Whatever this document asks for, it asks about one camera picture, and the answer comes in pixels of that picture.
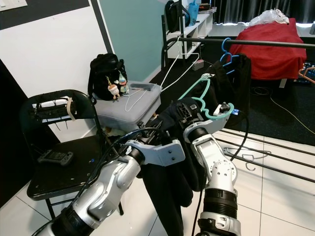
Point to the plain black garment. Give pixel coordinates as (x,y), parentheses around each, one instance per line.
(172,196)

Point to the red cloth cover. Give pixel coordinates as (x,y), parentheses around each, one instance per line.
(270,49)

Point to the black metal clothes rack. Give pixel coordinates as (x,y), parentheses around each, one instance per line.
(275,44)

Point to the blue hanging bag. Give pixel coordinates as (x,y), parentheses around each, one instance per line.
(193,12)

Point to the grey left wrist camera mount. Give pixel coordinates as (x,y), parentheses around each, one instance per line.
(165,152)

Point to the black folding chair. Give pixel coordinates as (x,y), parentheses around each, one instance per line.
(64,174)

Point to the clear plastic bag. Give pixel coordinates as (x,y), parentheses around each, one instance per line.
(269,17)

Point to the white wall switch plate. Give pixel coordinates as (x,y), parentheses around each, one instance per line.
(12,4)

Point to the white shelf unit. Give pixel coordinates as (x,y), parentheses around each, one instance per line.
(199,32)

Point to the teal plastic hanger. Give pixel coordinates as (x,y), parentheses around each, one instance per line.
(204,93)

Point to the black shoulder bag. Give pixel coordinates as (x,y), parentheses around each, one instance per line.
(175,14)

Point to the black handheld controller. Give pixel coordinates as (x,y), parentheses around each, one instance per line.
(54,157)

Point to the black garment with white print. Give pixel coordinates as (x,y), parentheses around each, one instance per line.
(238,81)

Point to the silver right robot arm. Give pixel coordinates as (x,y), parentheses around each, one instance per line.
(219,167)

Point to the grey storage box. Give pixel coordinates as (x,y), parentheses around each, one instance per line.
(133,110)

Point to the white plastic hanger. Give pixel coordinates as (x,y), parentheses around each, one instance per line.
(179,73)

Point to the dark curtain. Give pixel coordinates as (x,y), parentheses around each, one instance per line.
(241,9)

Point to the blue plastic hanger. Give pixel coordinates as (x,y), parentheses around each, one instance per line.
(226,54)

